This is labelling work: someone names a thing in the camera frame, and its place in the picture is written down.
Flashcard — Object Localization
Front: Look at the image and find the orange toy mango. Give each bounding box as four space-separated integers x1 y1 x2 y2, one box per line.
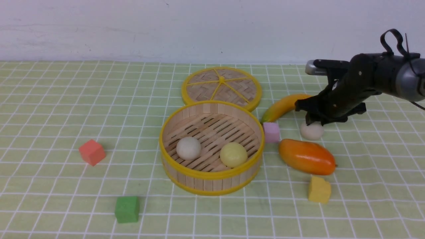
278 139 337 176

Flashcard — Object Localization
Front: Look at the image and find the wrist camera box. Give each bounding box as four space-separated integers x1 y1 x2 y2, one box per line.
305 59 350 80

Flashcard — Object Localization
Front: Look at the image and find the bamboo steamer lid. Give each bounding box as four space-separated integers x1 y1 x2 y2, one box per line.
181 67 262 112

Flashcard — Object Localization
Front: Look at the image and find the red foam cube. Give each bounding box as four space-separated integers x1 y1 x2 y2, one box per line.
78 139 106 166

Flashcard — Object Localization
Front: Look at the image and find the yellow foam cube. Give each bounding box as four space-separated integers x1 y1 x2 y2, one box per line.
308 176 331 204

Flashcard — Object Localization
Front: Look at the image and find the bamboo steamer tray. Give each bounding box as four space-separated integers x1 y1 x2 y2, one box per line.
158 101 265 196

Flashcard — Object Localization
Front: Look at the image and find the black cable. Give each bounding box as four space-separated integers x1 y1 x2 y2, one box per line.
380 29 425 111

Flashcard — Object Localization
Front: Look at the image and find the green foam cube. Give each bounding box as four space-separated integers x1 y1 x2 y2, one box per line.
115 196 140 224

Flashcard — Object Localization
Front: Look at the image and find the pink foam cube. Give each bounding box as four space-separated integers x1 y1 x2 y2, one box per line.
263 122 281 143

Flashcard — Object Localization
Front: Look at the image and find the yellow toy banana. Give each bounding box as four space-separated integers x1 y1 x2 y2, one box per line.
260 94 311 124

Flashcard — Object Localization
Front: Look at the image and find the yellow bun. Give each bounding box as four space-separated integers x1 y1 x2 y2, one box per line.
220 142 248 168

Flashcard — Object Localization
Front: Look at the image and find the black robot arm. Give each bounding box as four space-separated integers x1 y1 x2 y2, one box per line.
295 53 425 125

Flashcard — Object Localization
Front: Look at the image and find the white bun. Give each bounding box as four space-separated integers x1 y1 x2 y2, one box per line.
176 137 202 161
299 122 325 141

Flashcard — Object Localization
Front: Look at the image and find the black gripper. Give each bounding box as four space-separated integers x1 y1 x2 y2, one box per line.
295 53 384 126

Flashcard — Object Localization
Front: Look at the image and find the green checkered tablecloth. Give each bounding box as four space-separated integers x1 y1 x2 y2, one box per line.
0 61 425 239

